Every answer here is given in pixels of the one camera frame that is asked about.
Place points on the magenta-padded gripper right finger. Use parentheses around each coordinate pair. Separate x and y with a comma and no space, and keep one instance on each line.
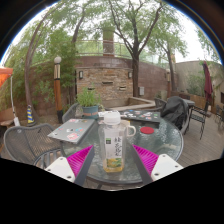
(148,160)

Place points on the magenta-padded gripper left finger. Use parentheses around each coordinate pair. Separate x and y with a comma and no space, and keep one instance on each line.
(79,160)

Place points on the clear white-capped drink bottle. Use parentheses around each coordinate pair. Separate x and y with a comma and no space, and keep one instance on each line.
(112,146)

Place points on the silver laptop with stickers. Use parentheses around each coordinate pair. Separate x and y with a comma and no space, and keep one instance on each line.
(71,130)

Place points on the black laptop with stickers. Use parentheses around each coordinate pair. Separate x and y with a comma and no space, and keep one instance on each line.
(141,116)

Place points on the white paper sheet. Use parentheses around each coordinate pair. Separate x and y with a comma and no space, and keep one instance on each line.
(101,114)

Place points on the black jacket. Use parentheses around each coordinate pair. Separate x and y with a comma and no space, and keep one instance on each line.
(174,111)

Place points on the green plant in teal pot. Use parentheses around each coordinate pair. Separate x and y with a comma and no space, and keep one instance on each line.
(87,98)

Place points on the blue yellow striped cone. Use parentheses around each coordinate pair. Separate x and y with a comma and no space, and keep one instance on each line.
(30,116)

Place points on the dark patio chair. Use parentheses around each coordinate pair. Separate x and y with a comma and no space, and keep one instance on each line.
(200,116)

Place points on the maroon closed umbrella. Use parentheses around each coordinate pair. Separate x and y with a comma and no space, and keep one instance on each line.
(207,83)

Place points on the orange canopy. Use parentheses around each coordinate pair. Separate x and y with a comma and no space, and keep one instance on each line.
(5,75)

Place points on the grey wall box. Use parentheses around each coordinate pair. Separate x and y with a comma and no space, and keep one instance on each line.
(141,91)

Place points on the wooden globe lamp post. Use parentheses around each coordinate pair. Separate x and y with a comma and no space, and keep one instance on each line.
(58,90)

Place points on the black wall lamp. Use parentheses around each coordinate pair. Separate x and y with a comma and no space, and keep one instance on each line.
(81,75)
(130,75)

